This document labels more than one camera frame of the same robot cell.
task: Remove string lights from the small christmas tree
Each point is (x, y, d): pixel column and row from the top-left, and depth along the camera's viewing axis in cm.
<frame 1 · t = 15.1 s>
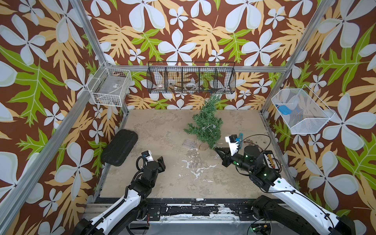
left hand: (160, 157, 86), fingers open
right hand: (214, 149, 73), fingers closed
blue object in basket: (284, 109, 88), point 26 cm above the table
black oval case: (117, 150, 93), point 7 cm above the table
clear plastic battery box: (189, 143, 101), point 2 cm above the table
teal utility knife: (241, 136, 106), on the table

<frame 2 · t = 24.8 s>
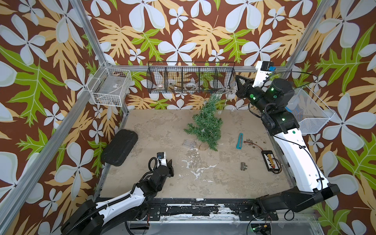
left hand: (170, 159, 85), fingers open
right hand: (235, 76, 59), fingers closed
small grey metal fitting: (243, 166, 90), point 2 cm above the table
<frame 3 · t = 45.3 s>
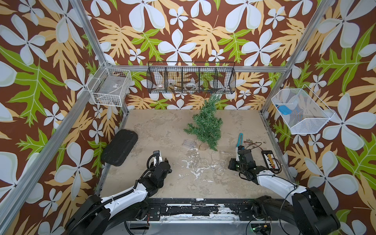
left hand: (163, 158, 87), fingers open
right hand: (227, 160, 90), fingers closed
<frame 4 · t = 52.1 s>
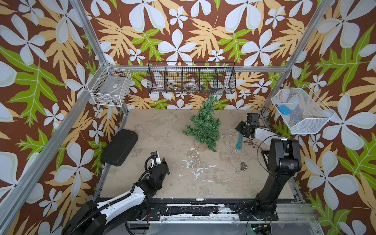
left hand: (162, 157, 86), fingers open
right hand: (237, 126, 102), fingers closed
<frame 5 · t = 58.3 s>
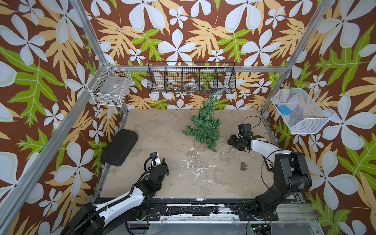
left hand: (163, 158, 86), fingers open
right hand: (229, 141, 96), fingers open
